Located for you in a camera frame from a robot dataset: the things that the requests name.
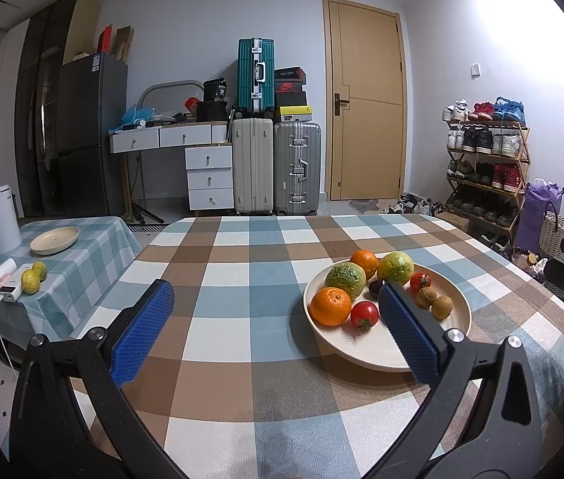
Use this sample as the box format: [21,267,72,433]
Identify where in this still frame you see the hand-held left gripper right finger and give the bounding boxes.
[369,282,545,479]

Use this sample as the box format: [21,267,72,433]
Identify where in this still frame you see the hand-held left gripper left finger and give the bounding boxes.
[8,278,183,479]

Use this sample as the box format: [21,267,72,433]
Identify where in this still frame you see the large cream plate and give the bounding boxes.
[303,258,472,373]

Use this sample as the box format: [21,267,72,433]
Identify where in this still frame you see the large red tomato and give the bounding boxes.
[351,301,380,331]

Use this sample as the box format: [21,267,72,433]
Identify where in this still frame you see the small orange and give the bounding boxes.
[350,249,379,281]

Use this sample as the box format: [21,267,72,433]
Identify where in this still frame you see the large orange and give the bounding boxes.
[309,287,353,329]

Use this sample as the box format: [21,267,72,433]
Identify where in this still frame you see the purple gift bag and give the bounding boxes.
[514,178,564,255]

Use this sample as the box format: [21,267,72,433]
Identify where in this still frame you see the yellow-green citrus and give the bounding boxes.
[378,251,415,283]

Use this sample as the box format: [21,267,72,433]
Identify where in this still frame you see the green bumpy citrus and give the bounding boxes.
[324,263,367,301]

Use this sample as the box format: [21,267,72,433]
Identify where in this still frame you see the teal plaid tablecloth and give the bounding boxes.
[0,216,142,355]

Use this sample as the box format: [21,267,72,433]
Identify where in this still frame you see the wooden shoe rack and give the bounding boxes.
[444,120,532,253]

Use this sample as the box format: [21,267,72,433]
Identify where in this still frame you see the brown blue checkered tablecloth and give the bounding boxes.
[70,214,564,479]

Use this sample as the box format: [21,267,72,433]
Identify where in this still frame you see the small cream plate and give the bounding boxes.
[30,226,80,255]

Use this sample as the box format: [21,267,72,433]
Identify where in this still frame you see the scattered sneakers group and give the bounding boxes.
[382,192,447,216]

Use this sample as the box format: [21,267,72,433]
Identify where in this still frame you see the shoe rack with shoes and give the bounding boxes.
[442,97,527,230]

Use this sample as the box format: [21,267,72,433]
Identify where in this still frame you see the white pink handheld device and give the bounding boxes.
[0,258,20,293]

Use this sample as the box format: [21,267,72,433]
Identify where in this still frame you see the white desk with drawers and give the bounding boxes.
[109,121,235,216]

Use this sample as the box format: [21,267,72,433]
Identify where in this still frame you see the white electric kettle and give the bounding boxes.
[0,186,22,254]

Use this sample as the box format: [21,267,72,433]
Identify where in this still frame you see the silver suitcase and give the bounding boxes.
[273,121,321,216]

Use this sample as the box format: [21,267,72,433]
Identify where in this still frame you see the beige suitcase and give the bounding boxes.
[232,111,275,215]

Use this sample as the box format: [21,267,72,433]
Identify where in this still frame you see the dark grey refrigerator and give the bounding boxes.
[57,53,129,218]

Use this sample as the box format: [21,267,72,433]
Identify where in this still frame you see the blue plastic bag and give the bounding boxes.
[121,106,156,125]

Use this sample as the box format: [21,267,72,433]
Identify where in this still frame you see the wooden door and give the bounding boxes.
[323,0,407,201]

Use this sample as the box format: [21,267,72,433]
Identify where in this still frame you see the black bag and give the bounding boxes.
[196,78,228,122]

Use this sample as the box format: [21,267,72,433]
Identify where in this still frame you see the dark glass cabinet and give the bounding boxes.
[14,2,81,219]

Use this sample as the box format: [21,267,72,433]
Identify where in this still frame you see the teal suitcase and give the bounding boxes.
[237,37,276,113]

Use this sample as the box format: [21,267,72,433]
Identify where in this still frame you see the brown cardboard box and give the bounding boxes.
[114,26,134,63]

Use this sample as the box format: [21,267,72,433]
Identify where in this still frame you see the tan cardboard panel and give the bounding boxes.
[63,0,102,65]

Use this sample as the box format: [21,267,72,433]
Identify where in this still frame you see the white charging cable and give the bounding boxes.
[0,297,21,372]

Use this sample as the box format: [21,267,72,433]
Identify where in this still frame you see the grey arched frame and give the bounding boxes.
[141,80,204,115]

